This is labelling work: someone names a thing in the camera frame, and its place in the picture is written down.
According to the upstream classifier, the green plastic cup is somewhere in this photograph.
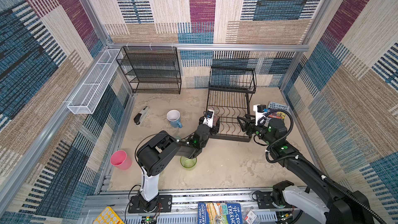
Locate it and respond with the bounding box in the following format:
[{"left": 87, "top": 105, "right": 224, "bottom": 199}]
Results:
[{"left": 180, "top": 156, "right": 198, "bottom": 170}]

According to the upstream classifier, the opaque pink plastic cup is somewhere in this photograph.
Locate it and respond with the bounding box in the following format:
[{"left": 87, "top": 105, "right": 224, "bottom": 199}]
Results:
[{"left": 110, "top": 150, "right": 132, "bottom": 170}]

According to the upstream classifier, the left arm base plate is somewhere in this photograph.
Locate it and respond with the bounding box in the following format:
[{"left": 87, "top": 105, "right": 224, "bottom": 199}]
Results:
[{"left": 127, "top": 195, "right": 173, "bottom": 214}]

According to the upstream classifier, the treehouse book at front edge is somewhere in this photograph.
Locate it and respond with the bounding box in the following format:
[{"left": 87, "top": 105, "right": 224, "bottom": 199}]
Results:
[{"left": 197, "top": 202, "right": 244, "bottom": 224}]

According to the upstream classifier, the white wire wall basket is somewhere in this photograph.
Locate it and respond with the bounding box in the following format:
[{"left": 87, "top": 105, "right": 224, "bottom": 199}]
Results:
[{"left": 67, "top": 49, "right": 121, "bottom": 115}]

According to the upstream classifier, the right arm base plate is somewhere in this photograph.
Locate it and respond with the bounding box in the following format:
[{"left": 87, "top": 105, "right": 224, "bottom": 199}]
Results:
[{"left": 252, "top": 191, "right": 277, "bottom": 209}]

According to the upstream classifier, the small clear packet with label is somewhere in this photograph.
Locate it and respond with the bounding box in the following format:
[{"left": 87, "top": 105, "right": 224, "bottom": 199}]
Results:
[{"left": 244, "top": 209, "right": 259, "bottom": 224}]

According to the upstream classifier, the treehouse paperback book on table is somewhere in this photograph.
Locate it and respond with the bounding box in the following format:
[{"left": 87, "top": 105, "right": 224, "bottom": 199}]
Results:
[{"left": 268, "top": 102, "right": 290, "bottom": 120}]

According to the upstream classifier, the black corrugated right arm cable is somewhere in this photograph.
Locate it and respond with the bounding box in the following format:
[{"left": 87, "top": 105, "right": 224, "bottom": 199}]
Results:
[{"left": 260, "top": 108, "right": 389, "bottom": 224}]

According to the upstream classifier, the black wire dish rack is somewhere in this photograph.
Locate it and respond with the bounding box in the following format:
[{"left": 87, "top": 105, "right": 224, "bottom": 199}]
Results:
[{"left": 207, "top": 65, "right": 257, "bottom": 143}]

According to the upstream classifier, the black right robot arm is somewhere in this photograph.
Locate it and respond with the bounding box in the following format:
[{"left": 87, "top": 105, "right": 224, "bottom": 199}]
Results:
[{"left": 237, "top": 115, "right": 384, "bottom": 224}]

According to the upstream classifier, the yellow perforated tray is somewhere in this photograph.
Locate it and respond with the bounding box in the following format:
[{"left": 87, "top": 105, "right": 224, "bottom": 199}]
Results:
[{"left": 92, "top": 206, "right": 124, "bottom": 224}]

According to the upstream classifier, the black white stapler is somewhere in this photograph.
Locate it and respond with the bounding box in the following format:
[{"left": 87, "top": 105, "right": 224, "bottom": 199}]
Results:
[{"left": 133, "top": 106, "right": 149, "bottom": 125}]

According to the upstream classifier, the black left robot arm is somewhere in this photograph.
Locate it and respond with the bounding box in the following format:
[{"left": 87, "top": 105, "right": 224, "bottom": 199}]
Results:
[{"left": 135, "top": 115, "right": 220, "bottom": 211}]

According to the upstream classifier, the blue white ceramic mug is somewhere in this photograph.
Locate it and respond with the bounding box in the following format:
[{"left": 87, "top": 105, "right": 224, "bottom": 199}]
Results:
[{"left": 166, "top": 110, "right": 182, "bottom": 128}]

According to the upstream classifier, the black mesh shelf unit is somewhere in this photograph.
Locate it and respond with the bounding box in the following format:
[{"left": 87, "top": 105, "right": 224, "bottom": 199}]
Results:
[{"left": 116, "top": 46, "right": 182, "bottom": 94}]

